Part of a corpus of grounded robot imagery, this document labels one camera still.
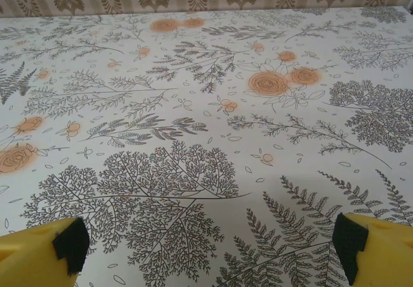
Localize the floral patterned table cover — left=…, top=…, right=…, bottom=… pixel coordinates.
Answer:
left=0, top=6, right=413, bottom=287

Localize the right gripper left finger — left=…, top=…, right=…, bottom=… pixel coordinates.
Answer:
left=0, top=217, right=91, bottom=287

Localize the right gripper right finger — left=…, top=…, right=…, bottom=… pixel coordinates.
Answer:
left=333, top=212, right=413, bottom=287

